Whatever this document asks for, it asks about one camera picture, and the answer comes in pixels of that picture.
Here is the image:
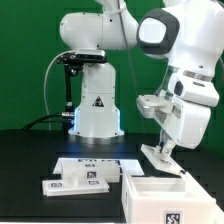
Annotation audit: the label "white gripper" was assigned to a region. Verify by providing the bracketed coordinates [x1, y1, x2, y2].
[157, 73, 219, 157]

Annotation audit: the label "white flat cabinet panel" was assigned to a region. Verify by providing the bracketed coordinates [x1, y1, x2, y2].
[42, 178, 109, 197]

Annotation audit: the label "white cabinet block part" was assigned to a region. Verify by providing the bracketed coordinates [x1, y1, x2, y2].
[61, 161, 120, 183]

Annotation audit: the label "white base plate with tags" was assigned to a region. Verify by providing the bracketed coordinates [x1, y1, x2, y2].
[52, 157, 145, 176]

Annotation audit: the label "black cables at base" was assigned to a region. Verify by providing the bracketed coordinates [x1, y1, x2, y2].
[21, 111, 76, 131]

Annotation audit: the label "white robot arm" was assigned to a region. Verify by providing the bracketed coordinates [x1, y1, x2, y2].
[60, 0, 224, 154]

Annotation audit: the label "grey camera cable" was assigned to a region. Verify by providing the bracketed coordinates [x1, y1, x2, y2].
[43, 49, 76, 132]

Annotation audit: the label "white cabinet box body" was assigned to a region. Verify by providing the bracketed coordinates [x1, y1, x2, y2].
[122, 173, 216, 224]

